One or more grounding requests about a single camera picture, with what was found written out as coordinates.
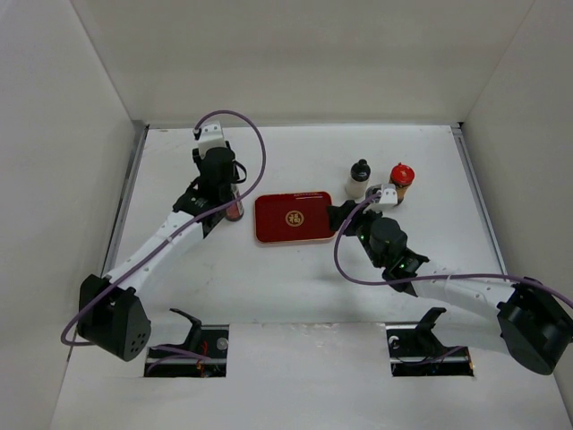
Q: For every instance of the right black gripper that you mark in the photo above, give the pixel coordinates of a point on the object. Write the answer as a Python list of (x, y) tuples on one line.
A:
[(337, 213)]

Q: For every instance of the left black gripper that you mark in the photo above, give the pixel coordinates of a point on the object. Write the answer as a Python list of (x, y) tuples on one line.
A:
[(197, 159)]

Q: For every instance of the soy sauce bottle black cap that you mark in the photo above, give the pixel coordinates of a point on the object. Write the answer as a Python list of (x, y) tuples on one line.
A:
[(235, 211)]

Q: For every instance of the salt grinder jar grey lid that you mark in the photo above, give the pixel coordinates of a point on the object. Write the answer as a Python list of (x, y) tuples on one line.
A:
[(373, 193)]

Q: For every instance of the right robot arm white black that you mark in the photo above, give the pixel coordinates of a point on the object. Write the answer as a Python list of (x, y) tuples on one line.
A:
[(531, 321)]

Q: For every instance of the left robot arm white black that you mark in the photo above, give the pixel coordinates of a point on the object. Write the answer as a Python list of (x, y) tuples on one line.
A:
[(111, 315)]

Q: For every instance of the salt jar black knob lid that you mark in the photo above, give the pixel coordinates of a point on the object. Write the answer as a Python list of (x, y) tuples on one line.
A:
[(358, 179)]

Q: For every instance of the red tray gold emblem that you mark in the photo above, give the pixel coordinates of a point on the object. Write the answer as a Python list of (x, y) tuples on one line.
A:
[(292, 217)]

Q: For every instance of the sauce bottle red cap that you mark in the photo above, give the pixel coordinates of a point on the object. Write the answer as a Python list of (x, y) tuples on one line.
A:
[(401, 176)]

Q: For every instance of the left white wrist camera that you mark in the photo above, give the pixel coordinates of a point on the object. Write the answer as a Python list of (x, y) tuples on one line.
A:
[(210, 136)]

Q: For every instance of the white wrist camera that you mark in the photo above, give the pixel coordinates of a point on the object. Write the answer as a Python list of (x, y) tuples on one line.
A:
[(388, 199), (210, 136)]

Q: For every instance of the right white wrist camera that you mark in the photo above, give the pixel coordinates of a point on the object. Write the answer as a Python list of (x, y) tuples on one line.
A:
[(388, 199)]

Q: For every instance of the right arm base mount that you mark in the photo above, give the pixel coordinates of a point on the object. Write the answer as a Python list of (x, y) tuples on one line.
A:
[(414, 350)]

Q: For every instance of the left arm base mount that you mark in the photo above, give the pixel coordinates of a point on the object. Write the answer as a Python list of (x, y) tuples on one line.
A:
[(202, 353)]

